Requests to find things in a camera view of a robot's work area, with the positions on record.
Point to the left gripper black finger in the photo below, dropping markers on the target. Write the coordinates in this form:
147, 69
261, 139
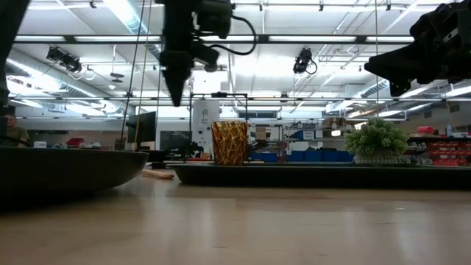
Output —
177, 84

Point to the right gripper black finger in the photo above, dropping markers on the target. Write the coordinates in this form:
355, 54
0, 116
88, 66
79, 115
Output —
399, 88
397, 64

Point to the amber ribbed glass cup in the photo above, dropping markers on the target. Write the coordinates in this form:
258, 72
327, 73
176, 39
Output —
230, 143

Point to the black round plate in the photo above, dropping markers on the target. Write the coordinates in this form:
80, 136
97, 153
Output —
73, 169

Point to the black plastic tray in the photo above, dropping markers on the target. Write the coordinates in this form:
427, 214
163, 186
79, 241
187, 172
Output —
312, 178

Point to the white cylindrical tank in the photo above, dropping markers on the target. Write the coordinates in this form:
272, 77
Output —
204, 125

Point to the red bag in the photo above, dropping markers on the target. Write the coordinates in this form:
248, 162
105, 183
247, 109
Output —
426, 129

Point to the green broccoli floret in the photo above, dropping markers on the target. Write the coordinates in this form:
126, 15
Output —
375, 138

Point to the black computer monitor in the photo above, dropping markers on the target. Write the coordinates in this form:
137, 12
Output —
143, 129

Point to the red bin rack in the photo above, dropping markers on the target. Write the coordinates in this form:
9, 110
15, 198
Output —
449, 152

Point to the blue storage bin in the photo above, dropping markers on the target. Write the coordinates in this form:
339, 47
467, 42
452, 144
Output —
296, 156
313, 156
330, 156
266, 157
346, 157

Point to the red box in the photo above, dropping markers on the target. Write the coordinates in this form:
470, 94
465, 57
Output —
75, 141

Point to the white plastic container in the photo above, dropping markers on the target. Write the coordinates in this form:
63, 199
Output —
39, 144

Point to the person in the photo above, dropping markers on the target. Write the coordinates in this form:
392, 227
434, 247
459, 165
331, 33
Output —
16, 134

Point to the round black ceiling-hung camera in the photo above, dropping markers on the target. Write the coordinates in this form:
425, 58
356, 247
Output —
210, 68

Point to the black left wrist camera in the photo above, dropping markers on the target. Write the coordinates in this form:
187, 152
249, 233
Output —
215, 18

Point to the black background rig frame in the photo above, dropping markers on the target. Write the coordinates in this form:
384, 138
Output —
219, 94

